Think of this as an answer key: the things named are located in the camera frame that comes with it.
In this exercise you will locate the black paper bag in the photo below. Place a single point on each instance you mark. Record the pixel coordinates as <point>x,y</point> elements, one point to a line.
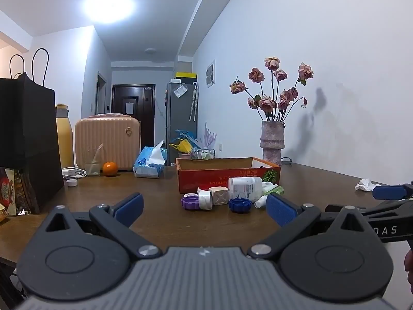
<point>25,135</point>

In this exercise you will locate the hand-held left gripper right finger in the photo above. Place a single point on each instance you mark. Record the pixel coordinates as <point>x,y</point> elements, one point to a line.
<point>280,210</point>

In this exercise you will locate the small white cap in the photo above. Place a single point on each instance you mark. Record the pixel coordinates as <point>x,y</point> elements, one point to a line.
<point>72,182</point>

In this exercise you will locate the dark brown entrance door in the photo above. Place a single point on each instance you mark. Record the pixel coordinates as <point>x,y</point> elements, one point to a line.
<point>146,109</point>

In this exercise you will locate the pink stone vase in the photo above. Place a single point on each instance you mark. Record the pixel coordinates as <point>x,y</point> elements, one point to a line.
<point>272,145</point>

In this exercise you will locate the clear bag with paper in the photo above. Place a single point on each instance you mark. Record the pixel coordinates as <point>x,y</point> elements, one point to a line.
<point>180,91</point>

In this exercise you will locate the white paper notice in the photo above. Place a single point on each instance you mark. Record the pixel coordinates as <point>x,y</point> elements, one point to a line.
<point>129,108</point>

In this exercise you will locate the yellow thermos jug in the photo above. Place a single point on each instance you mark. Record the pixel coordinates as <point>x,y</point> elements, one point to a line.
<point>64,142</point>

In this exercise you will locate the grey side door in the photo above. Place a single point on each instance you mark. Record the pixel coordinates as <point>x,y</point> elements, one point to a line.
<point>100,95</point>

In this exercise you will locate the orange fruit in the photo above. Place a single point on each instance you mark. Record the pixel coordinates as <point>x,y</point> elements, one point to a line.
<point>110,169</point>

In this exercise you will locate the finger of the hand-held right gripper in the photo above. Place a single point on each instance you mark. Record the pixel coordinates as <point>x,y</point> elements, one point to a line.
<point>387,192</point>
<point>342,208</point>

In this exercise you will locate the blue ridged lid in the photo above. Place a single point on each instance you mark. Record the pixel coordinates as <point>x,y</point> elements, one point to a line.
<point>240,205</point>

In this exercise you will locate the beige square case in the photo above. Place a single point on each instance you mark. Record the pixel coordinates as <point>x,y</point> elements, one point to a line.
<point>219,196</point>

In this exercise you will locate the white medicine bottle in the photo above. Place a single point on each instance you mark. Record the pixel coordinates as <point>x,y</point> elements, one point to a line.
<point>245,188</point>

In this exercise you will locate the folded white umbrella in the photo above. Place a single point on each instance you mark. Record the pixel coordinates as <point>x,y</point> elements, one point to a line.
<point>194,101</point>

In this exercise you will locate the red cardboard box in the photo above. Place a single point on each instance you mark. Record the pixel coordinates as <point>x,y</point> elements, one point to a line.
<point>206,177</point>

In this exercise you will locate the dried pink roses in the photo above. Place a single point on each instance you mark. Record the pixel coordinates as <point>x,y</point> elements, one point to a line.
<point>267,103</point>

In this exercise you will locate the grey refrigerator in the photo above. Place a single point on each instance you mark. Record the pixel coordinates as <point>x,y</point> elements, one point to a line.
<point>179,113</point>

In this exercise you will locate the clear glass cup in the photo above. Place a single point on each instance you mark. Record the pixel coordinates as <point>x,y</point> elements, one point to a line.
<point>92,164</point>

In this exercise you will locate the yellow box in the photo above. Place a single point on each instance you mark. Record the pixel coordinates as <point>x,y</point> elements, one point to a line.
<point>186,75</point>

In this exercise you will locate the yellow watering can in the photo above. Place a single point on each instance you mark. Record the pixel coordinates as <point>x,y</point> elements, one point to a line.
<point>182,147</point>

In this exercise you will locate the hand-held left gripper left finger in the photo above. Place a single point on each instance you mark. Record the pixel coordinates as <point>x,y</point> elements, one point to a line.
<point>129,207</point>

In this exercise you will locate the framed wall picture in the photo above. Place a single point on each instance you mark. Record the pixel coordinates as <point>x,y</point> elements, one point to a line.
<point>210,73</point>

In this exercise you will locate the colourful snack bag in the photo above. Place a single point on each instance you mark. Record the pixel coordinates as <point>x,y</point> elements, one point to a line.
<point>9,193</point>

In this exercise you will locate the bright ceiling light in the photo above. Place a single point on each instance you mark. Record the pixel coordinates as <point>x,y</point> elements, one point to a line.
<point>109,5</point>

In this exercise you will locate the blue tissue pack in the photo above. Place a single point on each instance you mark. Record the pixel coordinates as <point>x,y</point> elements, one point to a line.
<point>146,168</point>

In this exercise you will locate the purple ridged lid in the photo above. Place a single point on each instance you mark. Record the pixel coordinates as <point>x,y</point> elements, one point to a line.
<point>189,202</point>

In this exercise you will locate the green spray bottle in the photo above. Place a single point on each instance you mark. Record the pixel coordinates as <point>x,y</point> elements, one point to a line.
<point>260,202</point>

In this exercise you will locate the white tape roll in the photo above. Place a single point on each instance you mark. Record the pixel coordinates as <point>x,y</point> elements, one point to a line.
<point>205,199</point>

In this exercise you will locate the pink ribbed suitcase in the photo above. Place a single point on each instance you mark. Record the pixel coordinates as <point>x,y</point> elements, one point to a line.
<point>109,142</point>

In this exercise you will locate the black eyeglasses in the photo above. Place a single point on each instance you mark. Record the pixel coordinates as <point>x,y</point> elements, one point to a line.
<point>286,160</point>

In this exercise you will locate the small round ceiling lamp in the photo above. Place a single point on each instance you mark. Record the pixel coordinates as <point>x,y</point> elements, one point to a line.
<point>150,50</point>

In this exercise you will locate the person's right hand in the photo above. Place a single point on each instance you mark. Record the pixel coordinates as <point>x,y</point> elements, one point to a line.
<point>409,271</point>

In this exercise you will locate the crumpled white tissue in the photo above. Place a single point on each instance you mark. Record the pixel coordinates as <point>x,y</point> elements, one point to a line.
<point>366,184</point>

